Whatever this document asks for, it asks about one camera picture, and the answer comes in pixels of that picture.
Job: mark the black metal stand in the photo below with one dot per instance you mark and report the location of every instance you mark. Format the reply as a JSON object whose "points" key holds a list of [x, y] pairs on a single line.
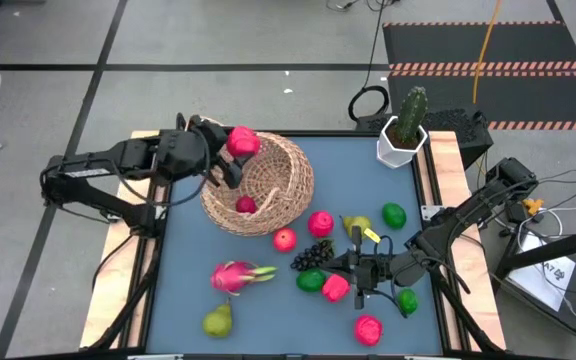
{"points": [[568, 246]]}

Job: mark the small red tomato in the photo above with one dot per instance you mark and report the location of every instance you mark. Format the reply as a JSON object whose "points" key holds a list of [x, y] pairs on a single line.
{"points": [[285, 240]]}

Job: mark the black table corner post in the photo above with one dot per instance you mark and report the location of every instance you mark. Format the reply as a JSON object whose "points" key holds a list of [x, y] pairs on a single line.
{"points": [[181, 121]]}

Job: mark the large green lime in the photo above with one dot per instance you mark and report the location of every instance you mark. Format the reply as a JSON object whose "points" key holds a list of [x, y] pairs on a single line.
{"points": [[311, 280]]}

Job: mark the small dark red fruit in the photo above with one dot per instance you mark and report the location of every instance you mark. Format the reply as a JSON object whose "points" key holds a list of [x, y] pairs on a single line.
{"points": [[246, 204]]}

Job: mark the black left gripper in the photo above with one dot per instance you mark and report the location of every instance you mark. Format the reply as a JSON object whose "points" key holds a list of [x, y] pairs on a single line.
{"points": [[183, 155]]}

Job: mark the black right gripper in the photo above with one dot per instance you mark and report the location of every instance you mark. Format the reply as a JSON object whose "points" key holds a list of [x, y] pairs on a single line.
{"points": [[375, 272]]}

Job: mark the pink dragon fruit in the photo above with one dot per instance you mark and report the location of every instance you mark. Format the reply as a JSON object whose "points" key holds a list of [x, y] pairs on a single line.
{"points": [[235, 276]]}

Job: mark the white paper sheet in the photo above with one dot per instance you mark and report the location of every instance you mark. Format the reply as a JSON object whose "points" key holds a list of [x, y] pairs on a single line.
{"points": [[538, 280]]}

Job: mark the green cactus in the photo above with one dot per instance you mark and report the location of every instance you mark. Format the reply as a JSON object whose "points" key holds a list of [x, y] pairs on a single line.
{"points": [[410, 115]]}

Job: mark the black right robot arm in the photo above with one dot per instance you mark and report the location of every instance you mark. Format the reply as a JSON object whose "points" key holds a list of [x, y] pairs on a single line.
{"points": [[468, 215]]}

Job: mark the small green lime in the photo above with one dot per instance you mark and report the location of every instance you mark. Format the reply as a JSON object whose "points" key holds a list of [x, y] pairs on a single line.
{"points": [[408, 301]]}

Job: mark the yellow-green pear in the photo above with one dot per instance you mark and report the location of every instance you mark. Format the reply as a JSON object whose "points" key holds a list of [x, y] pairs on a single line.
{"points": [[357, 224], [218, 322]]}

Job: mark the dark purple grape bunch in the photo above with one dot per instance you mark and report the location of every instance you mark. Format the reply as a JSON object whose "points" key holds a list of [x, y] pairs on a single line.
{"points": [[313, 255]]}

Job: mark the silver metal bracket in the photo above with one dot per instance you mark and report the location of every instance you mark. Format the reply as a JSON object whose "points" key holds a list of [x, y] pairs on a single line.
{"points": [[430, 212]]}

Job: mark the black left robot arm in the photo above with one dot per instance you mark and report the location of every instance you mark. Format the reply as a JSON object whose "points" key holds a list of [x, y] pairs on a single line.
{"points": [[93, 167]]}

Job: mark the red lobed round fruit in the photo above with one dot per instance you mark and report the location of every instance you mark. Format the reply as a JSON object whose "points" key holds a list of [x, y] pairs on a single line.
{"points": [[368, 330]]}

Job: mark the red bell pepper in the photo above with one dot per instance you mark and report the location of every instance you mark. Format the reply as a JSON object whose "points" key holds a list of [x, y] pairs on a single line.
{"points": [[336, 288]]}

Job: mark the wooden table side board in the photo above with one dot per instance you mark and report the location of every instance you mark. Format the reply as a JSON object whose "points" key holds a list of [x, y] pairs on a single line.
{"points": [[443, 160], [95, 320]]}

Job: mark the black floor mat striped edges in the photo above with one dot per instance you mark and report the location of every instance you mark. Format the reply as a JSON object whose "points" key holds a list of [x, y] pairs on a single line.
{"points": [[468, 45]]}

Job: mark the red apple with stem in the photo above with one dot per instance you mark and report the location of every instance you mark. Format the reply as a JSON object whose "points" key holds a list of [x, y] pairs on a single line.
{"points": [[243, 141]]}

